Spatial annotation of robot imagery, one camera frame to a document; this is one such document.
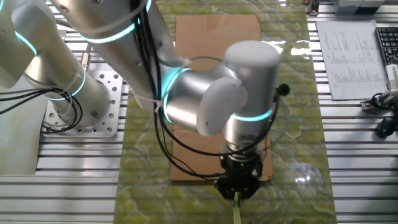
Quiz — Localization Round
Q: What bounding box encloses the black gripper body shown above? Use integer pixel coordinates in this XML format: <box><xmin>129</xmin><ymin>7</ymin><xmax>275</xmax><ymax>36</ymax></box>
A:
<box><xmin>219</xmin><ymin>152</ymin><xmax>264</xmax><ymax>180</ymax></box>

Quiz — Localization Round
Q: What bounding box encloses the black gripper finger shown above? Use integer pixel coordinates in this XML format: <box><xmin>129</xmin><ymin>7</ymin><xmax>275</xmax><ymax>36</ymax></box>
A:
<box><xmin>238</xmin><ymin>177</ymin><xmax>263</xmax><ymax>201</ymax></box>
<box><xmin>214</xmin><ymin>177</ymin><xmax>239</xmax><ymax>201</ymax></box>

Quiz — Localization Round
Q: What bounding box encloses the pale green flyswatter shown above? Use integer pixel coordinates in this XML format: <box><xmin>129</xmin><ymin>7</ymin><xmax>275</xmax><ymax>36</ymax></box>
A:
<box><xmin>233</xmin><ymin>192</ymin><xmax>243</xmax><ymax>224</ymax></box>

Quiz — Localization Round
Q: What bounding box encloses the green marble pattern mat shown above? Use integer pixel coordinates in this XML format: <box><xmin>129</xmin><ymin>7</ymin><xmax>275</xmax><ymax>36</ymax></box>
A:
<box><xmin>113</xmin><ymin>0</ymin><xmax>338</xmax><ymax>224</ymax></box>

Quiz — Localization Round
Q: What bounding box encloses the brown cardboard sheet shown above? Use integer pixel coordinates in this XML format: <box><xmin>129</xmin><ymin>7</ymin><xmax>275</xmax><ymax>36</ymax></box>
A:
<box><xmin>170</xmin><ymin>14</ymin><xmax>274</xmax><ymax>182</ymax></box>

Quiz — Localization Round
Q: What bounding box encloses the black knob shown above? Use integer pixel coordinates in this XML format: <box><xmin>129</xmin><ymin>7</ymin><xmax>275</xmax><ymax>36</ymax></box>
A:
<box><xmin>374</xmin><ymin>116</ymin><xmax>398</xmax><ymax>139</ymax></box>

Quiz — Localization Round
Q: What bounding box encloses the printed table paper sheet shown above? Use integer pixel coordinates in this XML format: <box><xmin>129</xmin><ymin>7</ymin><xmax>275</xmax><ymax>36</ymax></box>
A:
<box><xmin>317</xmin><ymin>19</ymin><xmax>389</xmax><ymax>101</ymax></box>

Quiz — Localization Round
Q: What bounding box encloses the black keyboard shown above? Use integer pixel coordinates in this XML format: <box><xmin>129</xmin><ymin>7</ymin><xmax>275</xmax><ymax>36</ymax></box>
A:
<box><xmin>374</xmin><ymin>27</ymin><xmax>398</xmax><ymax>66</ymax></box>

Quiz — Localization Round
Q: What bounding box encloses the grey device box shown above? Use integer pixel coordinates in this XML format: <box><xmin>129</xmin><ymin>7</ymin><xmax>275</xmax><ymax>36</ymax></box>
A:
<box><xmin>332</xmin><ymin>0</ymin><xmax>386</xmax><ymax>17</ymax></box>

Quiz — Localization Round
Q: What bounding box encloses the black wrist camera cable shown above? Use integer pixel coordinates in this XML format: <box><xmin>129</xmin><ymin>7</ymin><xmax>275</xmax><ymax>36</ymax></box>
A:
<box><xmin>154</xmin><ymin>83</ymin><xmax>291</xmax><ymax>181</ymax></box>

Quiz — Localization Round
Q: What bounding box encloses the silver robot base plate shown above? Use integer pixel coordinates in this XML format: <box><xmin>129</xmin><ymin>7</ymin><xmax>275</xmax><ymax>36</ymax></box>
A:
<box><xmin>41</xmin><ymin>70</ymin><xmax>124</xmax><ymax>139</ymax></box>

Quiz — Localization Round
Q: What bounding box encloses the black arm base cable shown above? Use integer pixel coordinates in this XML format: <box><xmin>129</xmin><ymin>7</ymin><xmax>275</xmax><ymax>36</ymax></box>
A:
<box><xmin>0</xmin><ymin>86</ymin><xmax>84</xmax><ymax>135</ymax></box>

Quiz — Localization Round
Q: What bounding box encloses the small metal bracket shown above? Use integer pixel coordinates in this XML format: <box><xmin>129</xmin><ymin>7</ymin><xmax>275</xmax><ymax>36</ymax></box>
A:
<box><xmin>306</xmin><ymin>0</ymin><xmax>321</xmax><ymax>17</ymax></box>

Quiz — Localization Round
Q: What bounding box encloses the silver finned camera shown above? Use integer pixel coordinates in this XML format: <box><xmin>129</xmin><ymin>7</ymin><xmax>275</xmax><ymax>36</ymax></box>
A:
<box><xmin>385</xmin><ymin>63</ymin><xmax>398</xmax><ymax>91</ymax></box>

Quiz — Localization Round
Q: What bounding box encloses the grey conduit cable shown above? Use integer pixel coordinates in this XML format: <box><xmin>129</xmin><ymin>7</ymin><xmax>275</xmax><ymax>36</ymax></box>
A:
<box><xmin>80</xmin><ymin>43</ymin><xmax>93</xmax><ymax>71</ymax></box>

